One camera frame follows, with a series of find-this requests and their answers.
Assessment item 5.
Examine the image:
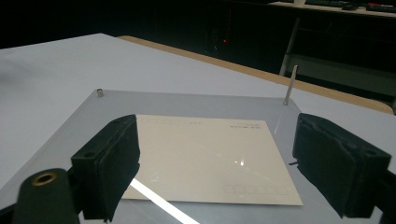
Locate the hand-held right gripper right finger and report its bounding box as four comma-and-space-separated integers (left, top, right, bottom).
291, 112, 392, 219

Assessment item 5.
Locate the clear acrylic plate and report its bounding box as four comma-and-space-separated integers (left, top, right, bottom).
0, 89, 384, 224

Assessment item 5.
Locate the tall metal standoff post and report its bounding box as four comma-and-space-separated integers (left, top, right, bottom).
282, 64, 299, 106

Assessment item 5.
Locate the background desk with clutter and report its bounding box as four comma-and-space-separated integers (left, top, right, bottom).
269, 0, 396, 18

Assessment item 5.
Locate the metal shelf rack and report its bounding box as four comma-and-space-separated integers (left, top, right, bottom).
278, 17, 396, 101

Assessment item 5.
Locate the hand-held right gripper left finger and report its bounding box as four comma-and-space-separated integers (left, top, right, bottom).
70, 114, 141, 223

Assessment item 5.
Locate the white table sheet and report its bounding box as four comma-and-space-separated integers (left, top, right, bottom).
0, 33, 396, 190

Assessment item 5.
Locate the cream paper sheet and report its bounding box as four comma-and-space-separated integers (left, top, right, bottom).
121, 114, 304, 207

